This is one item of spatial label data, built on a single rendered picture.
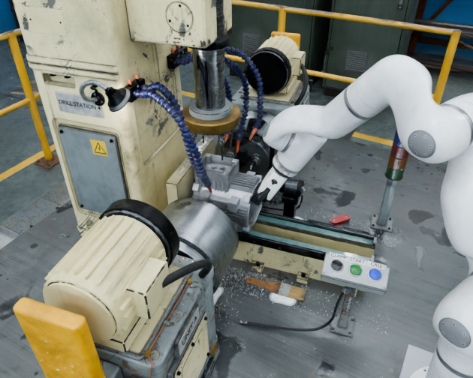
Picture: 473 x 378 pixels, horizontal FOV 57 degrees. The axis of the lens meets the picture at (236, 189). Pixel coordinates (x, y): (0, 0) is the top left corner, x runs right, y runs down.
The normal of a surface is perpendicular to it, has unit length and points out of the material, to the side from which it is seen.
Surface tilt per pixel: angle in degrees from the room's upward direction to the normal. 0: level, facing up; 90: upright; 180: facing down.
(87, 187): 90
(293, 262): 90
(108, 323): 90
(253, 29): 90
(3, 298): 0
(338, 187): 0
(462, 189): 47
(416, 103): 55
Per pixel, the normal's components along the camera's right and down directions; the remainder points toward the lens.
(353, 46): -0.49, 0.52
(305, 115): -0.30, -0.51
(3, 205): 0.00, -0.81
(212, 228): 0.55, -0.54
